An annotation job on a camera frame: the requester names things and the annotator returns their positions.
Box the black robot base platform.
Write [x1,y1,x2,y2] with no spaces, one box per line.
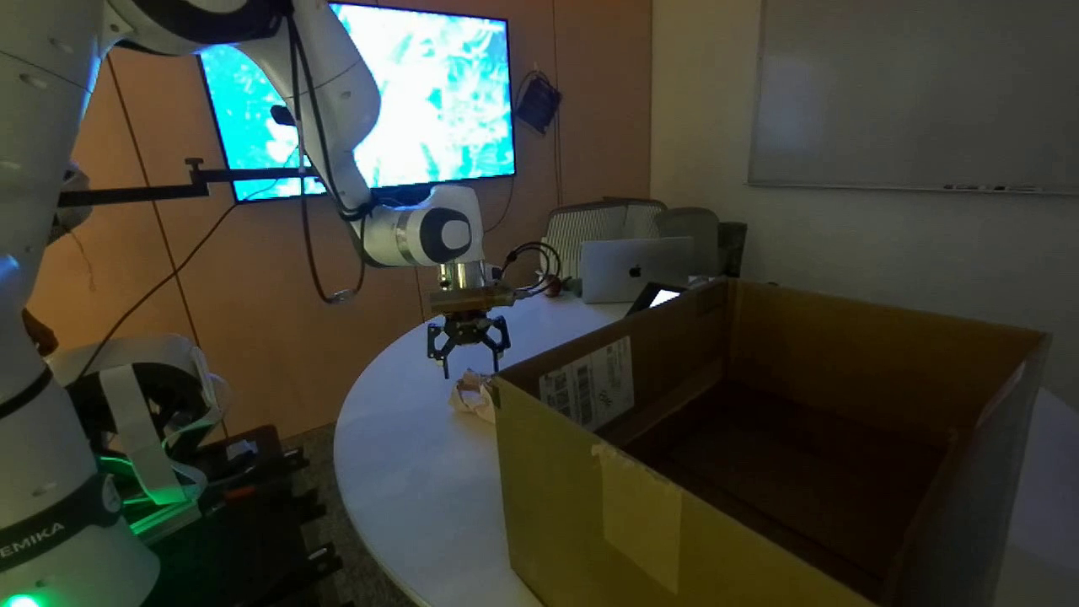
[138,422,348,607]

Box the whiteboard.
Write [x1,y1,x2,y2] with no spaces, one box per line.
[747,0,1079,203]

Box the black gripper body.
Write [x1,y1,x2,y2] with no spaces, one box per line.
[441,309,501,350]

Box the black tablet lit screen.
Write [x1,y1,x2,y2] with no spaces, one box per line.
[622,281,693,321]

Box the black wall device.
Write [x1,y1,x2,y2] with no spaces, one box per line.
[513,63,566,133]

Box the black camera boom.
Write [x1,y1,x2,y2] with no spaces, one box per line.
[48,156,341,214]

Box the dark rectangular object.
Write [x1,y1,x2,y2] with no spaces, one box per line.
[711,220,753,281]

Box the silver laptop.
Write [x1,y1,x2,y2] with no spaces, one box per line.
[575,232,708,308]

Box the beige cloth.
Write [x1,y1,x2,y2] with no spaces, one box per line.
[448,369,503,425]

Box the white black headset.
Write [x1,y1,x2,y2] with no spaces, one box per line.
[63,330,230,521]

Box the brown cardboard box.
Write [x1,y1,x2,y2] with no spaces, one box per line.
[492,277,1052,607]

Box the wall television screen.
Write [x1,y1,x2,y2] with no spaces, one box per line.
[195,0,520,210]

